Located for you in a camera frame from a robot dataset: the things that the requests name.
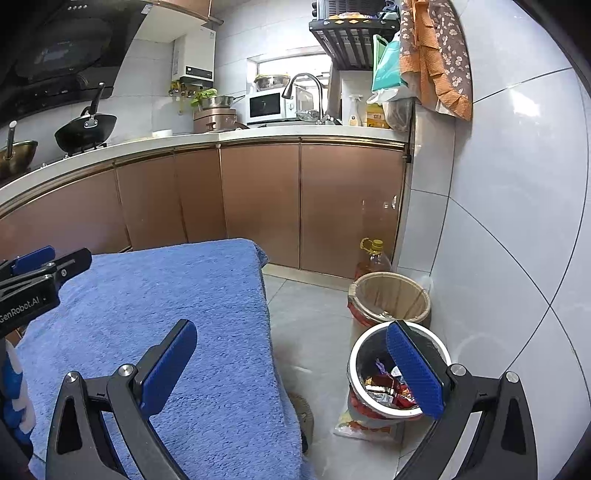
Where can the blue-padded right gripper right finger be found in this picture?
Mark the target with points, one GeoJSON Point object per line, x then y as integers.
{"type": "Point", "coordinates": [503, 445]}

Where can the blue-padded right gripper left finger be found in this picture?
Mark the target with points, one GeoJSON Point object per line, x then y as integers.
{"type": "Point", "coordinates": [79, 444]}

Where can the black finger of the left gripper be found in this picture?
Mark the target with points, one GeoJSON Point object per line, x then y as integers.
{"type": "Point", "coordinates": [69, 266]}

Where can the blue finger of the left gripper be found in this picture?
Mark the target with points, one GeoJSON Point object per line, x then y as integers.
{"type": "Point", "coordinates": [33, 261]}

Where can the red silver snack wrapper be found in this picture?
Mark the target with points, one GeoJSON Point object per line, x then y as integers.
{"type": "Point", "coordinates": [385, 396]}

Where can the purple candy wrapper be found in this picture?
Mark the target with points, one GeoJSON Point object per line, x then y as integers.
{"type": "Point", "coordinates": [383, 370]}

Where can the white rimmed trash bin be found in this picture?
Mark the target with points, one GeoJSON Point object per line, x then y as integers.
{"type": "Point", "coordinates": [371, 345]}

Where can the brown kitchen cabinets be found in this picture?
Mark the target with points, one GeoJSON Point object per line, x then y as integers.
{"type": "Point", "coordinates": [308, 204]}

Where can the blue white gloved left hand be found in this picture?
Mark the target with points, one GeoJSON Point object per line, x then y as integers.
{"type": "Point", "coordinates": [17, 411]}

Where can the black wok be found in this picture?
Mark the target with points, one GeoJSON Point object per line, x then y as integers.
{"type": "Point", "coordinates": [89, 130]}

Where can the blue towel table cover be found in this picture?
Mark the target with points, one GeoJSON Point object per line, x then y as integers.
{"type": "Point", "coordinates": [228, 417]}

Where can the green potted plant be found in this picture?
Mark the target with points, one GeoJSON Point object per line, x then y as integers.
{"type": "Point", "coordinates": [201, 96]}

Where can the copper rice cooker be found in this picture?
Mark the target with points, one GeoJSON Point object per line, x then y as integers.
{"type": "Point", "coordinates": [214, 120]}

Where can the black range hood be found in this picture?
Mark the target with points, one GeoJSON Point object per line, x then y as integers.
{"type": "Point", "coordinates": [58, 53]}

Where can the cooking oil bottle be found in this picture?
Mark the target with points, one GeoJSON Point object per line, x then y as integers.
{"type": "Point", "coordinates": [372, 258]}

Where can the white water heater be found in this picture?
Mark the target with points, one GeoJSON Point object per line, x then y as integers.
{"type": "Point", "coordinates": [193, 57]}

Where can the white microwave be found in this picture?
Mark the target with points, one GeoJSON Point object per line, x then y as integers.
{"type": "Point", "coordinates": [267, 107]}

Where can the chrome sink faucet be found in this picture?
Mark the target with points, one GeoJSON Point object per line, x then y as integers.
{"type": "Point", "coordinates": [307, 106]}

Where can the teal plastic bag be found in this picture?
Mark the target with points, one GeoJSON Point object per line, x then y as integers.
{"type": "Point", "coordinates": [386, 66]}

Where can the brown orange floral apron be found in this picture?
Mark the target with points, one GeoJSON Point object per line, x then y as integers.
{"type": "Point", "coordinates": [434, 58]}

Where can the black wall rack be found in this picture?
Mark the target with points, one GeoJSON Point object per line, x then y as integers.
{"type": "Point", "coordinates": [345, 29]}

